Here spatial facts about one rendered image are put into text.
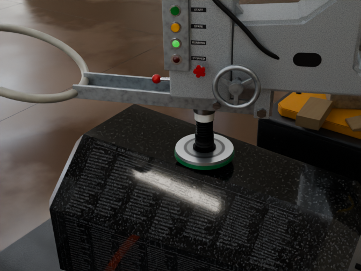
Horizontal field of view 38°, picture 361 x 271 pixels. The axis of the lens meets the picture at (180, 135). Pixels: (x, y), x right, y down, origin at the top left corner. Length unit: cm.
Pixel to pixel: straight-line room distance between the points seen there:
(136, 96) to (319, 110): 85
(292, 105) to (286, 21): 88
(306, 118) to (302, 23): 70
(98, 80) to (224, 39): 55
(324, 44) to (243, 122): 232
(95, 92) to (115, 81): 12
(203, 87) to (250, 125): 219
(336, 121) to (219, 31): 89
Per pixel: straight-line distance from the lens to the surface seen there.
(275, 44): 161
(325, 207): 176
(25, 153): 369
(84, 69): 200
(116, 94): 181
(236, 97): 162
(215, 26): 159
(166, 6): 158
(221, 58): 163
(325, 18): 159
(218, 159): 184
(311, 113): 225
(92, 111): 412
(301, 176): 188
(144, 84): 189
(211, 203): 183
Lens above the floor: 185
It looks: 30 degrees down
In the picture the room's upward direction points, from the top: 1 degrees counter-clockwise
